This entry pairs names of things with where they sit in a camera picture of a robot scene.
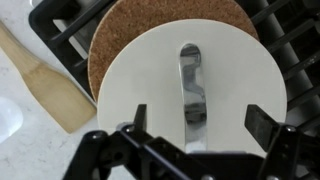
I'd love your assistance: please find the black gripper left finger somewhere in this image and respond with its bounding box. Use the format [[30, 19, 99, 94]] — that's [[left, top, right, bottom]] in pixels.
[[134, 104, 147, 131]]

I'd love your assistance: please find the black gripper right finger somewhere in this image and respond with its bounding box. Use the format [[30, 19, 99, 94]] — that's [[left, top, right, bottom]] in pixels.
[[244, 104, 279, 152]]

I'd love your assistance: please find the white pot lid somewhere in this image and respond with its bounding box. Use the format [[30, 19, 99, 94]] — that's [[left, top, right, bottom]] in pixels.
[[97, 19, 287, 155]]

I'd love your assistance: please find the black gas stove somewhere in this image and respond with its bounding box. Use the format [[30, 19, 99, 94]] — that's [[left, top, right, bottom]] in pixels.
[[29, 0, 320, 131]]

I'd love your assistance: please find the wooden spatula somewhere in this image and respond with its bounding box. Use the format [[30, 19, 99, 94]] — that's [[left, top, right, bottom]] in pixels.
[[0, 23, 96, 133]]

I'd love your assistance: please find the round cork trivet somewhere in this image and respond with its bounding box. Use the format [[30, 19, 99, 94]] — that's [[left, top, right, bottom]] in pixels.
[[88, 0, 259, 101]]

